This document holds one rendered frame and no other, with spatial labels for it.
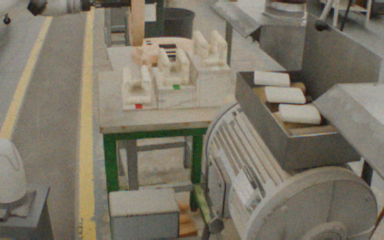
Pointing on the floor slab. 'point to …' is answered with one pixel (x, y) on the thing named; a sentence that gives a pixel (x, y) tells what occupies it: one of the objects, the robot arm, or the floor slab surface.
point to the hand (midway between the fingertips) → (129, 1)
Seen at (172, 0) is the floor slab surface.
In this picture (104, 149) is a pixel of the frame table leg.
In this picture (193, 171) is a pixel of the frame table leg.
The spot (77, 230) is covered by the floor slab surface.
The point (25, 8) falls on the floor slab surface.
